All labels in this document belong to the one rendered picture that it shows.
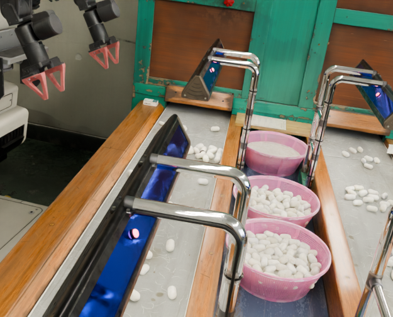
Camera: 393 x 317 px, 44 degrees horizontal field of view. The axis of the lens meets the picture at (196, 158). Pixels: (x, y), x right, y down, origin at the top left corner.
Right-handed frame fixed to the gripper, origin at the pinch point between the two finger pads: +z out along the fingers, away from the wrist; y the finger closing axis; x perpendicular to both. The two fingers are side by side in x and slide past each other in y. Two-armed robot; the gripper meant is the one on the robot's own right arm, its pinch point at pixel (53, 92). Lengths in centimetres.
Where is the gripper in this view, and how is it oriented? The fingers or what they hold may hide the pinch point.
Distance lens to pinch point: 147.2
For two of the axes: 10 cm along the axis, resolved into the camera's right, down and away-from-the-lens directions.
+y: 2.3, -3.7, 9.0
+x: -9.1, 2.3, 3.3
